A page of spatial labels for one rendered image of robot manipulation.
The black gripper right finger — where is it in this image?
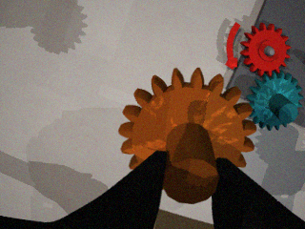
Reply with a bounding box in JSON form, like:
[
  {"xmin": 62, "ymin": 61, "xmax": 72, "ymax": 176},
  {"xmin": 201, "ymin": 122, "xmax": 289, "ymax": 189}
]
[{"xmin": 211, "ymin": 157, "xmax": 305, "ymax": 229}]

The red curved arrow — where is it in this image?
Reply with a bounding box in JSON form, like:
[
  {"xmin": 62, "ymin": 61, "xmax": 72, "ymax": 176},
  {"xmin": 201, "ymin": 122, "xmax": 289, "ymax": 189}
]
[{"xmin": 225, "ymin": 22, "xmax": 240, "ymax": 69}]

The teal gear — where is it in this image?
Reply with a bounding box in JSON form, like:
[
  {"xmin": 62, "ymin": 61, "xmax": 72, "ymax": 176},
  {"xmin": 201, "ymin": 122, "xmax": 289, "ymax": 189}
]
[{"xmin": 247, "ymin": 70, "xmax": 304, "ymax": 131}]

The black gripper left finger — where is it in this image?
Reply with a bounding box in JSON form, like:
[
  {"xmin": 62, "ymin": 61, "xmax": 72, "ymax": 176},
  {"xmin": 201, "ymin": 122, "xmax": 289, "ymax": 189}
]
[{"xmin": 0, "ymin": 152, "xmax": 168, "ymax": 229}]

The orange gear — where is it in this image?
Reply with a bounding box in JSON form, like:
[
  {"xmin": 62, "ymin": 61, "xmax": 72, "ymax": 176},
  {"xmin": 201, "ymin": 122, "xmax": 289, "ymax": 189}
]
[{"xmin": 118, "ymin": 68, "xmax": 256, "ymax": 205}]

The red gear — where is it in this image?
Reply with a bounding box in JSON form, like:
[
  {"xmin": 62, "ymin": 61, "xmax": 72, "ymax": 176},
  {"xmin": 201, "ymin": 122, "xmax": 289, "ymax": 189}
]
[{"xmin": 240, "ymin": 23, "xmax": 291, "ymax": 76}]

